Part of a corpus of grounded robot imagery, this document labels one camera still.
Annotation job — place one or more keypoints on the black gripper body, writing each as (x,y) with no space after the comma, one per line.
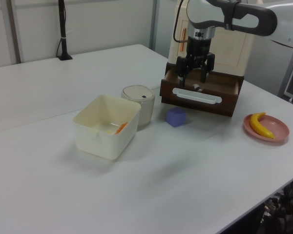
(197,48)

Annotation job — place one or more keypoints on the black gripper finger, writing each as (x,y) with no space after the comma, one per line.
(182,79)
(203,74)

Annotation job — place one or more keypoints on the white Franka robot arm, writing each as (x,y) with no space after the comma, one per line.
(236,15)

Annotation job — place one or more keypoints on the small white black object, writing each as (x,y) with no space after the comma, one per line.
(197,87)

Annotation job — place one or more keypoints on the cream cabinet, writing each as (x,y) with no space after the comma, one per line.
(232,52)

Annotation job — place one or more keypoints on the purple cube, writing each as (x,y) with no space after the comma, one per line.
(176,117)

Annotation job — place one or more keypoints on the small cream lidded bin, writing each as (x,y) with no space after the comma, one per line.
(140,102)

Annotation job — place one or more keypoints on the yellow banana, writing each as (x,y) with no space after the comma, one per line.
(257,124)

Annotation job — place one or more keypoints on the orange object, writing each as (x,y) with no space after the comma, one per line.
(121,128)

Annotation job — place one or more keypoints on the pink plate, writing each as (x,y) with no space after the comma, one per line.
(268,128)

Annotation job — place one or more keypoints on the cream open plastic box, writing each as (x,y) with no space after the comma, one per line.
(106,126)

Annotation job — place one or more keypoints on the black camera stand pole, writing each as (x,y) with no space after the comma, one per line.
(62,31)

